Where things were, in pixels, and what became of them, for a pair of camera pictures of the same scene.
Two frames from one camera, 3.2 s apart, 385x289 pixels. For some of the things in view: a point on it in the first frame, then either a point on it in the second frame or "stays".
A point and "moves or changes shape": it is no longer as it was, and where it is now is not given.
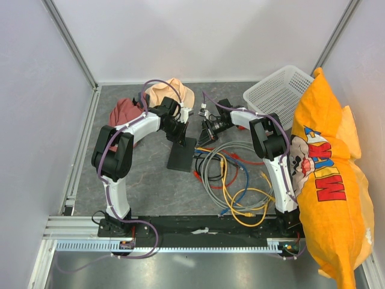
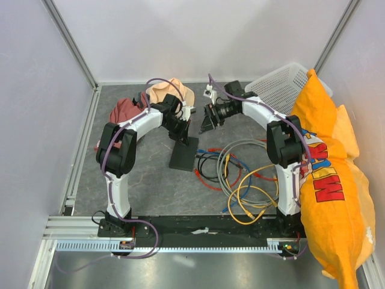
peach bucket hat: [156, 94] stays
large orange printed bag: [334, 203] stays
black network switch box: [181, 157] stays
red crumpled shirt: [123, 110] stays
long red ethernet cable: [240, 159] moves or changes shape
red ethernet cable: [198, 176] moves or changes shape
